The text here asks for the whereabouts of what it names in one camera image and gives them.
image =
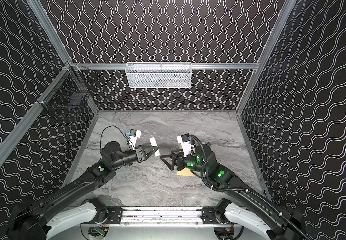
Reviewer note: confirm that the white wire basket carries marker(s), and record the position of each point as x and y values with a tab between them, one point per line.
159	78

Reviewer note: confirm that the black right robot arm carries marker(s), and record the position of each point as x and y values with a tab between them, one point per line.
246	206

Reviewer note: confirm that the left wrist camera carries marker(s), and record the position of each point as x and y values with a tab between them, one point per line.
133	135

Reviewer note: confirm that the aluminium corner post left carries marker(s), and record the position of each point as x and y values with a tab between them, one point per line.
44	21

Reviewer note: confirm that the aluminium left side rail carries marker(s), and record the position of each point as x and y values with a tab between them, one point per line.
18	132

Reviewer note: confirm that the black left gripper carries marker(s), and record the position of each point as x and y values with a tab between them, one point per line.
140	154

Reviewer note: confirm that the aluminium back crossbar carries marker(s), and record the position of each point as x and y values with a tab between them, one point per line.
176	66

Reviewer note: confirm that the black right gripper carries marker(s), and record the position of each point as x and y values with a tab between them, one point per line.
176	160

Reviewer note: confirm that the aluminium corner post right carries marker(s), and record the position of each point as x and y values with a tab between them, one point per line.
278	27

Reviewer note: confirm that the aluminium corner post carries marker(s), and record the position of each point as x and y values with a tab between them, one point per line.
44	21
278	27

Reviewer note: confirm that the tan kraft envelope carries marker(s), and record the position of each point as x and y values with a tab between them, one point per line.
185	172

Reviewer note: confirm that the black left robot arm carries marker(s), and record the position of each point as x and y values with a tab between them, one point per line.
31	219

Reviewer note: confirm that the small glue stick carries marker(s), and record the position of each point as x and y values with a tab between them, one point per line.
155	146

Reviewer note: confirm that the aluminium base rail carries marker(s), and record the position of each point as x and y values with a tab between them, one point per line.
176	216

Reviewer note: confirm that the black wire basket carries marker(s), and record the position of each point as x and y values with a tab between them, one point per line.
69	99

